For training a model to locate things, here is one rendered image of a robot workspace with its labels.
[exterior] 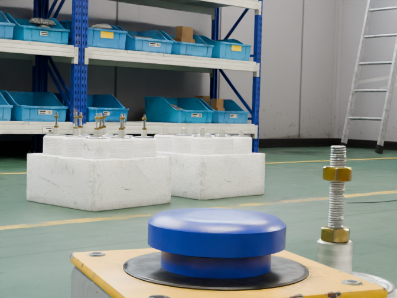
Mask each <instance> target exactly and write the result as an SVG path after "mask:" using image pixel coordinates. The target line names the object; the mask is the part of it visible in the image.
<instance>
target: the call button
mask: <svg viewBox="0 0 397 298"><path fill-rule="evenodd" d="M286 228H287V226H286V224H285V223H284V222H283V221H281V220H280V219H279V218H278V217H277V216H275V215H271V214H268V213H263V212H257V211H252V210H241V209H225V208H187V209H173V210H165V211H162V212H159V213H157V214H156V215H154V216H153V217H152V218H151V219H149V220H148V245H149V246H150V247H152V248H154V249H156V250H160V251H161V267H162V268H163V269H165V270H167V271H169V272H171V273H175V274H180V275H184V276H190V277H200V278H247V277H254V276H260V275H263V274H266V273H268V272H269V271H270V270H271V254H276V253H278V252H281V251H283V250H284V249H285V246H286Z"/></svg>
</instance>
